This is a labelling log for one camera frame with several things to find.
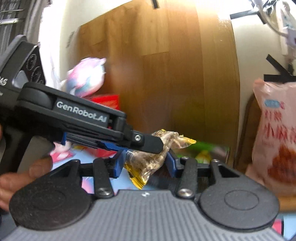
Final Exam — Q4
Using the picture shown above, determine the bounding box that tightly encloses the wooden headboard panel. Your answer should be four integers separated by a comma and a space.
78, 1, 240, 165

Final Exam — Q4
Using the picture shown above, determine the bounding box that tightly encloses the wooden tray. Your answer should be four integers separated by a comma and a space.
234, 95, 295, 211

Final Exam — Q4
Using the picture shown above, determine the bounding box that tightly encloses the pastel plush toy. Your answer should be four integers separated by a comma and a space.
61, 57, 106, 98

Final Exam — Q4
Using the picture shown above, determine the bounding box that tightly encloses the pink fried dough snack bag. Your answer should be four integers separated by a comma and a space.
245, 79, 295, 196

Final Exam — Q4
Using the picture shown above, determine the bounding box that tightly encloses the sesame snack clear yellow packet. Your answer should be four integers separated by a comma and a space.
124, 129, 197, 190

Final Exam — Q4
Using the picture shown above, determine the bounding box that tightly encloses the black sheep wool box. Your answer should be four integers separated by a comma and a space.
174, 142, 230, 164

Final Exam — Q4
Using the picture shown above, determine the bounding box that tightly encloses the red gift box gold pattern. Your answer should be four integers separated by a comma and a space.
87, 94, 120, 158

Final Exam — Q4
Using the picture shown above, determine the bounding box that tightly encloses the person left hand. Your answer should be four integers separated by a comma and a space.
0, 124, 54, 212

